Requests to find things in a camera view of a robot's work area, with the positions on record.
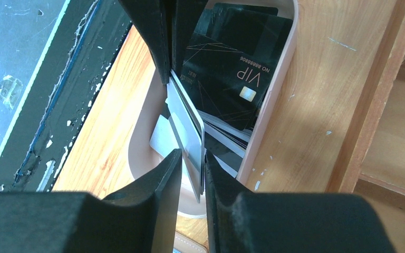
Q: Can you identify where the pink oval tray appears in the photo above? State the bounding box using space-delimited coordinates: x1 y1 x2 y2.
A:
127 0 299 219

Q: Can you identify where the pink leather card holder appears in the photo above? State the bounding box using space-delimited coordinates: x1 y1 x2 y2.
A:
172 231 208 253

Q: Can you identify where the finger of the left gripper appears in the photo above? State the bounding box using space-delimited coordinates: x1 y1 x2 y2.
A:
171 0 208 75
119 0 171 84

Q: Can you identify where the brown wooden divider tray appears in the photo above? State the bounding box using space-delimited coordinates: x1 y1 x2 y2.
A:
326 1 405 252

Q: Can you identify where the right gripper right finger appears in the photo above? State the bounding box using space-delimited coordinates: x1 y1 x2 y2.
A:
205 152 395 252

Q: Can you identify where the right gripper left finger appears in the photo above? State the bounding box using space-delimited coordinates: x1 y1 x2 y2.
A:
0 149 182 252

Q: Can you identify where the white card in tray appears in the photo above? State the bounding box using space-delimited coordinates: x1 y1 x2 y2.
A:
149 115 179 158

